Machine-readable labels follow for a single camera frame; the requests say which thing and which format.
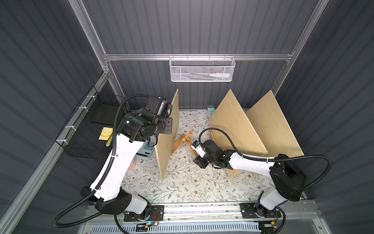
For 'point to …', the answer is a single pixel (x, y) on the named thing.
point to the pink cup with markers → (133, 164)
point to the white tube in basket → (226, 75)
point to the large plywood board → (272, 128)
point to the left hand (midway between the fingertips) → (167, 124)
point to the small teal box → (211, 108)
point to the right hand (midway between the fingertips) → (198, 158)
